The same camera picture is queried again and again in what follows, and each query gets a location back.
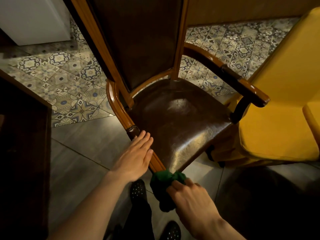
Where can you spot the person's left hand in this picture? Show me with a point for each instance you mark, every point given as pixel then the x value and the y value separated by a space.
pixel 130 162

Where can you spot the person's right hand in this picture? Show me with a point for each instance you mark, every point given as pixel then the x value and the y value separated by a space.
pixel 195 207

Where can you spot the person's right fingers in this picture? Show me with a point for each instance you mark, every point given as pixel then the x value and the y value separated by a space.
pixel 175 188

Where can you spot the person's left middle finger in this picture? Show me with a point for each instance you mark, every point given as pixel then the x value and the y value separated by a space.
pixel 147 146

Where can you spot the person's left little finger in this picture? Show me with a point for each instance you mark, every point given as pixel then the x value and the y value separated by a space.
pixel 138 137

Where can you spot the green cloth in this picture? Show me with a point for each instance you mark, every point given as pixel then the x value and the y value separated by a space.
pixel 162 189

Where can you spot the person's left forearm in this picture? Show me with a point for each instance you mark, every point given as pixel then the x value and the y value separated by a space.
pixel 87 212

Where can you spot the person's right forearm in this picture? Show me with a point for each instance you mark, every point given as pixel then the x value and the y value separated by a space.
pixel 220 232

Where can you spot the black dotted slipper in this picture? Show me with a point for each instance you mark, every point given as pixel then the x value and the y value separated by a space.
pixel 138 190
pixel 171 231

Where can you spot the wooden armchair brown leather seat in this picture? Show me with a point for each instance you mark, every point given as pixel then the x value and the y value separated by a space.
pixel 180 117

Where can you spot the person's black trousers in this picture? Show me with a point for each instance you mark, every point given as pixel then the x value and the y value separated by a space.
pixel 138 222

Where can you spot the dark wooden furniture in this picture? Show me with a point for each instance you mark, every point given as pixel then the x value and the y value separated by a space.
pixel 22 159

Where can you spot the yellow upholstered chair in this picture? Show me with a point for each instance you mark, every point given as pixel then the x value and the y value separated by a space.
pixel 280 104
pixel 313 119

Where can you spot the white cabinet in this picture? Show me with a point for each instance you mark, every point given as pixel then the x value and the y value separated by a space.
pixel 32 19

